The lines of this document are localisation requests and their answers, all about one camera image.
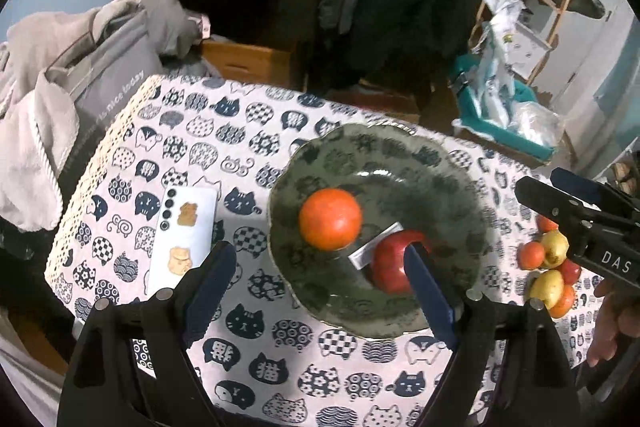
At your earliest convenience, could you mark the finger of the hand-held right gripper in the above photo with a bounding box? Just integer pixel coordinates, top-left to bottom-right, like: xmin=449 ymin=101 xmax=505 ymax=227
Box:
xmin=514 ymin=176 xmax=608 ymax=240
xmin=551 ymin=166 xmax=640 ymax=228

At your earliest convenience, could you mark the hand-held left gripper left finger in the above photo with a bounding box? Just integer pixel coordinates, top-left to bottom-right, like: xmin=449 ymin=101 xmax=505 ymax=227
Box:
xmin=56 ymin=241 xmax=238 ymax=427

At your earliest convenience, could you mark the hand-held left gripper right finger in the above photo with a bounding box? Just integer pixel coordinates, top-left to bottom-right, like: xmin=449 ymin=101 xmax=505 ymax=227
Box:
xmin=402 ymin=243 xmax=583 ymax=427

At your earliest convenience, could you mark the large red apple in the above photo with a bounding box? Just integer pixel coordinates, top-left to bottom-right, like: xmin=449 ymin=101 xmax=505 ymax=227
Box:
xmin=366 ymin=229 xmax=436 ymax=294

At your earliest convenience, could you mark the green scalloped ceramic plate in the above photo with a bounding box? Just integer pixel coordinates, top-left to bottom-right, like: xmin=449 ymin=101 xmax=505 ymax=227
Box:
xmin=266 ymin=121 xmax=488 ymax=340

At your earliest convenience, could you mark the person's right hand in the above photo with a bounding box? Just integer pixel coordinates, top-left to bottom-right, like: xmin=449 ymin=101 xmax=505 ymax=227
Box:
xmin=587 ymin=279 xmax=640 ymax=368

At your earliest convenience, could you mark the white shoe rack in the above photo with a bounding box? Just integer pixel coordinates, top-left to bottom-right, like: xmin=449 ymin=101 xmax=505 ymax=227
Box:
xmin=610 ymin=152 xmax=640 ymax=192

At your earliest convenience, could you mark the white phone with stickers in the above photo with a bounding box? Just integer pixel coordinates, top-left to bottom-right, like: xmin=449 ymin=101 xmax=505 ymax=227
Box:
xmin=146 ymin=187 xmax=218 ymax=303

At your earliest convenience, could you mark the clear plastic bag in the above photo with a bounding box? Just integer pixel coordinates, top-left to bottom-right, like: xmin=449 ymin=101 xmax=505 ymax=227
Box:
xmin=510 ymin=102 xmax=563 ymax=148

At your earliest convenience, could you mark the teal box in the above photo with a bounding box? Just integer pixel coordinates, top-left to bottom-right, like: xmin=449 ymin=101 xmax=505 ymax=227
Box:
xmin=452 ymin=54 xmax=558 ymax=160

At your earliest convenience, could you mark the white dotted box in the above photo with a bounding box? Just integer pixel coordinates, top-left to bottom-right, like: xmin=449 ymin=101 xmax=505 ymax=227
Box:
xmin=510 ymin=27 xmax=551 ymax=68

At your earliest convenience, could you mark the cat-print tablecloth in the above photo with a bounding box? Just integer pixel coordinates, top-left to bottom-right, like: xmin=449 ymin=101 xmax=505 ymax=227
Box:
xmin=44 ymin=74 xmax=608 ymax=427

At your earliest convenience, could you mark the white printed plastic bag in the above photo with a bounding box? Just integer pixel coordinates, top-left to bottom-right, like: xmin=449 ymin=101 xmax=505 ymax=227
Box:
xmin=470 ymin=0 xmax=531 ymax=128

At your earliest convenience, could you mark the grey fabric bag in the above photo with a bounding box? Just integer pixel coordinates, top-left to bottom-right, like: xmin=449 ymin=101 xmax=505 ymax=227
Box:
xmin=47 ymin=22 xmax=166 ymax=188

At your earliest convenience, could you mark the light grey fleece garment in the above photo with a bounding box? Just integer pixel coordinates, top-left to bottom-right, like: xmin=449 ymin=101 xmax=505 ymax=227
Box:
xmin=0 ymin=4 xmax=146 ymax=230

